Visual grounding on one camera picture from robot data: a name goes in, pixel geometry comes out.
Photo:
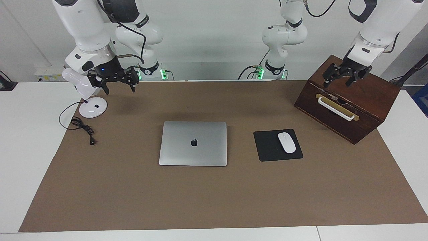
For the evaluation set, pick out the black mouse pad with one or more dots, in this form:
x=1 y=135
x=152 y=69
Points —
x=267 y=147

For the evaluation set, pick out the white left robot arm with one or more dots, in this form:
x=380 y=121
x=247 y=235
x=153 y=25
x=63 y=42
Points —
x=384 y=23

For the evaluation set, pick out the brown table mat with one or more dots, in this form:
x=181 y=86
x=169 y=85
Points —
x=200 y=201

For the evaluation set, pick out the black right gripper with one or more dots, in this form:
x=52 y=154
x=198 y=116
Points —
x=112 y=72

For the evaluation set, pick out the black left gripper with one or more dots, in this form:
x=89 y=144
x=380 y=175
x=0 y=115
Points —
x=354 y=66

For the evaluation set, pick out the blue crate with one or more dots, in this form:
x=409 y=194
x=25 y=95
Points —
x=422 y=100

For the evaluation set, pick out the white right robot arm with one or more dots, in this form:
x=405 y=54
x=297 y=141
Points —
x=83 y=23

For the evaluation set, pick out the silver laptop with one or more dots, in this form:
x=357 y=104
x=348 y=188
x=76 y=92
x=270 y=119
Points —
x=194 y=144

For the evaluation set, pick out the black clamp mount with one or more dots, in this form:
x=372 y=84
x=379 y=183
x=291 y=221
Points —
x=6 y=85

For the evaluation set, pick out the white computer mouse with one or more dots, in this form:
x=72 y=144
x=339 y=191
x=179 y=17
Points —
x=287 y=143

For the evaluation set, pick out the black stand leg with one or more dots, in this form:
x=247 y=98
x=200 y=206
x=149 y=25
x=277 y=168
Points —
x=409 y=75

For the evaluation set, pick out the white desk lamp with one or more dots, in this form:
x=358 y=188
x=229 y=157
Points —
x=93 y=107

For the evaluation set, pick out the white power strip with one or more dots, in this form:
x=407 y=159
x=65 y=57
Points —
x=50 y=73

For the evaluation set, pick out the dark brown wooden box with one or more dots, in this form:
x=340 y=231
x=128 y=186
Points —
x=367 y=100

